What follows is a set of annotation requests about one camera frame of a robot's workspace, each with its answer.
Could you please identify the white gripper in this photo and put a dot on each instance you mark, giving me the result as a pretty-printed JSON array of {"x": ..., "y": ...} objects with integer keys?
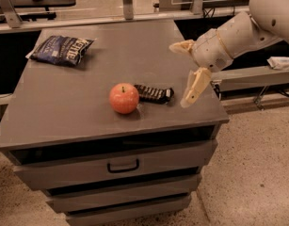
[{"x": 210, "y": 53}]

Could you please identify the dark rxbar chocolate bar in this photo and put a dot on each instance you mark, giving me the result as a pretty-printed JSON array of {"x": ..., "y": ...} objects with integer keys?
[{"x": 154, "y": 95}]

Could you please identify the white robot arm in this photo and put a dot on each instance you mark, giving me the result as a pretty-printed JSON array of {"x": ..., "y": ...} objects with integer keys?
[{"x": 264, "y": 24}]

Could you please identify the red apple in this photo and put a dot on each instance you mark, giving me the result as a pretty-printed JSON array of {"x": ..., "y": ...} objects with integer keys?
[{"x": 124, "y": 98}]

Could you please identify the grey low shelf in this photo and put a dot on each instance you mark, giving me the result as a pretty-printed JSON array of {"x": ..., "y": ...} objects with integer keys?
[{"x": 253, "y": 82}]

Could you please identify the white packet on shelf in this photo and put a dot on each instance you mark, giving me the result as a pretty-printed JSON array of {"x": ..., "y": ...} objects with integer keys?
[{"x": 279, "y": 62}]

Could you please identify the grey drawer cabinet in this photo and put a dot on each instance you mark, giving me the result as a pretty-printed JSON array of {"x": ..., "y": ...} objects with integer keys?
[{"x": 60, "y": 131}]

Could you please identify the blue kettle chips bag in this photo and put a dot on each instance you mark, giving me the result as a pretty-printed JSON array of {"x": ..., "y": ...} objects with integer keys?
[{"x": 61, "y": 51}]

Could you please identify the black drawer handle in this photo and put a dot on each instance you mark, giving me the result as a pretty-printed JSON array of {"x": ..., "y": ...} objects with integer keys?
[{"x": 123, "y": 166}]

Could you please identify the metal railing frame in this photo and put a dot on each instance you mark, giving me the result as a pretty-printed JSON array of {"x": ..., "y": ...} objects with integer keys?
[{"x": 87, "y": 12}]

